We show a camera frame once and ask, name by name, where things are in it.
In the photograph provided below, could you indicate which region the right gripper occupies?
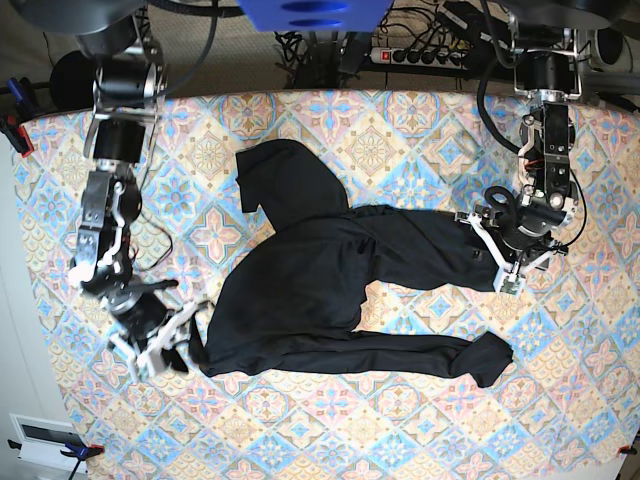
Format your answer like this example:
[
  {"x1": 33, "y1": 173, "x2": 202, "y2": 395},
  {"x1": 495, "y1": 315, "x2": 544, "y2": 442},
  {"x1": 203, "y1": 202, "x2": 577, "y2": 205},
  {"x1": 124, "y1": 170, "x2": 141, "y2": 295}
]
[{"x1": 106, "y1": 279, "x2": 189, "y2": 373}]

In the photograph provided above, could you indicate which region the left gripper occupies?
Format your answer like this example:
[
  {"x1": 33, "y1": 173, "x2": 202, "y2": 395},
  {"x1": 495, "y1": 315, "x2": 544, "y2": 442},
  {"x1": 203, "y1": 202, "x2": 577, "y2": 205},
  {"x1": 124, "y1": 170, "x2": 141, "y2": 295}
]
[{"x1": 484, "y1": 186, "x2": 570, "y2": 252}]

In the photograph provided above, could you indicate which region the black t-shirt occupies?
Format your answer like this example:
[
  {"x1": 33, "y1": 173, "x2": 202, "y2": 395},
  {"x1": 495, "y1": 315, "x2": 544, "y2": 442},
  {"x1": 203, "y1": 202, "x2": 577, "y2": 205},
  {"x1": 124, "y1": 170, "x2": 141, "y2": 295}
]
[{"x1": 200, "y1": 140, "x2": 513, "y2": 388}]

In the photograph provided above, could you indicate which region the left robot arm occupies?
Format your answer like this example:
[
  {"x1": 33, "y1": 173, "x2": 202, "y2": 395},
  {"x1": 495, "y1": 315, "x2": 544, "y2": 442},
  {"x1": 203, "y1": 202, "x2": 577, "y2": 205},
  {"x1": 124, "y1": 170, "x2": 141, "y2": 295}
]
[{"x1": 476, "y1": 1, "x2": 627, "y2": 257}]

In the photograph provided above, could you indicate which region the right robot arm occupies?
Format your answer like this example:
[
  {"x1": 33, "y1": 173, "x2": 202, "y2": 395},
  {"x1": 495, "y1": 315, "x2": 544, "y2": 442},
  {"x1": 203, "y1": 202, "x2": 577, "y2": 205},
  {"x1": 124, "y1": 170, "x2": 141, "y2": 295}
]
[{"x1": 11, "y1": 1, "x2": 196, "y2": 382}]

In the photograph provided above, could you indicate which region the blue orange clamp lower left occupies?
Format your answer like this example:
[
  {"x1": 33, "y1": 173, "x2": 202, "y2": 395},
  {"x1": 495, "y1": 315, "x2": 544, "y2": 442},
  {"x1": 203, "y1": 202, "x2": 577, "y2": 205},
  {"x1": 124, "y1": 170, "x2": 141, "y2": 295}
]
[{"x1": 7, "y1": 440, "x2": 105, "y2": 463}]

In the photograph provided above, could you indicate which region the blue orange clamp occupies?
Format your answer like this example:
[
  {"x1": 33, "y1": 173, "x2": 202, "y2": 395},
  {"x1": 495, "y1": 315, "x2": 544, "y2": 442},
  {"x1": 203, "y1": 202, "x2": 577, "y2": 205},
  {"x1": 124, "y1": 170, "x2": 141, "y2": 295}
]
[
  {"x1": 7, "y1": 440, "x2": 105, "y2": 463},
  {"x1": 1, "y1": 77, "x2": 34, "y2": 158}
]

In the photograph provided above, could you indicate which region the white floor vent box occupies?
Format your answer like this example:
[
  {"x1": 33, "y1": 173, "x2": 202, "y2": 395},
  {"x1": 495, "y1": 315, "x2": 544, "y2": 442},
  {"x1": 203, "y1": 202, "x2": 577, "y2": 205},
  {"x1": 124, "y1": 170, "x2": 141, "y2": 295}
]
[{"x1": 9, "y1": 413, "x2": 82, "y2": 473}]

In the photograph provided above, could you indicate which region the white power strip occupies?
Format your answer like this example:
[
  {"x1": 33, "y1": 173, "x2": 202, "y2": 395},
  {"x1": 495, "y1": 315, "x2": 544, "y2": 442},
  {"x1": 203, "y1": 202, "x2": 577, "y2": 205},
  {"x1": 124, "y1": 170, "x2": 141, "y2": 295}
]
[{"x1": 369, "y1": 47, "x2": 467, "y2": 68}]

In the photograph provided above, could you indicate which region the patterned tablecloth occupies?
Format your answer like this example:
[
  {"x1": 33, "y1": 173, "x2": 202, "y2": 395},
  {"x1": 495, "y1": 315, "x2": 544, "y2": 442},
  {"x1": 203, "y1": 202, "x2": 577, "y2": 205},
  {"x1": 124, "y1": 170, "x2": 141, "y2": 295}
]
[{"x1": 11, "y1": 91, "x2": 639, "y2": 479}]

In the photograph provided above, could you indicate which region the blue orange clamp upper left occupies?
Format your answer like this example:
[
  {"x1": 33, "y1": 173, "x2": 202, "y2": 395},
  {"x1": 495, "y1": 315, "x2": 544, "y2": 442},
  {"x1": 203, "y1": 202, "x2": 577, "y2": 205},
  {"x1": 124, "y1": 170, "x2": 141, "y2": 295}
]
[{"x1": 1, "y1": 77, "x2": 34, "y2": 158}]

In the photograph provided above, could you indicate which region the orange clamp lower right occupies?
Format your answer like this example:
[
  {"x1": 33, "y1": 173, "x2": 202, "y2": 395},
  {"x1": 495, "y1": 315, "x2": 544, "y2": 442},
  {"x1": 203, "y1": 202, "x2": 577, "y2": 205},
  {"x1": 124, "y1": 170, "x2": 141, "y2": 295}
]
[{"x1": 618, "y1": 445, "x2": 638, "y2": 456}]

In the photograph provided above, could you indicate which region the bundle of black cables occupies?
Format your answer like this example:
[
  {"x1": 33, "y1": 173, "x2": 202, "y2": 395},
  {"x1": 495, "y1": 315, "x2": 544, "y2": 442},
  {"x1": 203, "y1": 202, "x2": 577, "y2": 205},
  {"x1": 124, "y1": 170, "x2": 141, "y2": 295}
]
[{"x1": 272, "y1": 30, "x2": 351, "y2": 89}]

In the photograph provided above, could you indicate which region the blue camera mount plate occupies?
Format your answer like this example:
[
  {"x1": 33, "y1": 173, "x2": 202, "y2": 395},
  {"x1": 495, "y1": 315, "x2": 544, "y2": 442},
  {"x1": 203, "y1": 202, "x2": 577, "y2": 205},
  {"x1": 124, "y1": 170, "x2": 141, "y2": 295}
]
[{"x1": 238, "y1": 0, "x2": 392, "y2": 32}]

